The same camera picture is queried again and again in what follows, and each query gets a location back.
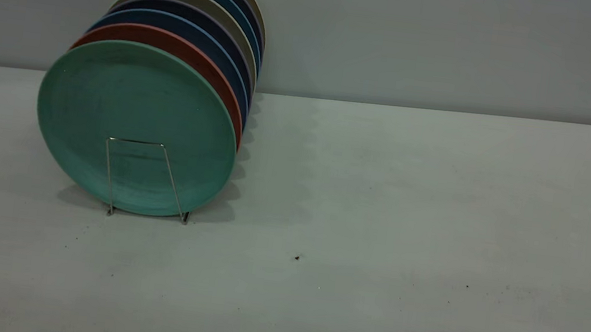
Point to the green round plate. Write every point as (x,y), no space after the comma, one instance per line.
(133,106)

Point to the blue-rimmed navy plate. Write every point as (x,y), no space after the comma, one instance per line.
(183,22)

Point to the pink round plate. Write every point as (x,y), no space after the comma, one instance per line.
(175,41)

